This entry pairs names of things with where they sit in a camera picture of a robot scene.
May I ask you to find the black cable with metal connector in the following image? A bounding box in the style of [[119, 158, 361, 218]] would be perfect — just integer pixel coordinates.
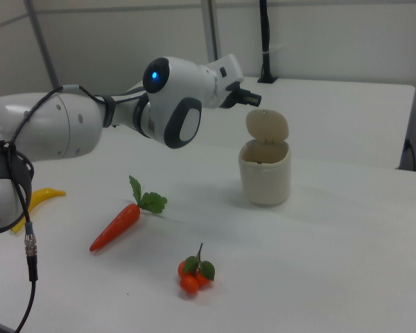
[[0, 85, 121, 333]]

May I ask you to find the white side table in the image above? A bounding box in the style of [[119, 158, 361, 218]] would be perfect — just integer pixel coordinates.
[[124, 76, 416, 171]]

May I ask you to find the orange tangerine cluster with leaves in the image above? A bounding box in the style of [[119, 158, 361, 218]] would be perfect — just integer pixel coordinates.
[[177, 242, 216, 296]]

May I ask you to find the orange plastic carrot with leaves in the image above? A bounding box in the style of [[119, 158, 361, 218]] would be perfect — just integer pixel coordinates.
[[89, 175, 168, 253]]

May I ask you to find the black pole with base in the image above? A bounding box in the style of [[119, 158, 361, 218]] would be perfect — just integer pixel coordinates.
[[257, 0, 279, 84]]

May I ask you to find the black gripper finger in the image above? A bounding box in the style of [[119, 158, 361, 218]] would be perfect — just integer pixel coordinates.
[[238, 88, 263, 107]]

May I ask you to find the grey partition frame post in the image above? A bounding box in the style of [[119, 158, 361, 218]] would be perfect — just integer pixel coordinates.
[[200, 0, 223, 65], [23, 0, 62, 92]]

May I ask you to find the cream plastic garbage bin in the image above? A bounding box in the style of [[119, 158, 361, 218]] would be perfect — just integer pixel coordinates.
[[238, 109, 292, 208]]

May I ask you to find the yellow plastic banana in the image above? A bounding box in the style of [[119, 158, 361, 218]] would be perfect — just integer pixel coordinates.
[[10, 187, 67, 234]]

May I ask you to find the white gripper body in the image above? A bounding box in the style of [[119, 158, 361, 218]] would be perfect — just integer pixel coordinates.
[[207, 53, 245, 110]]

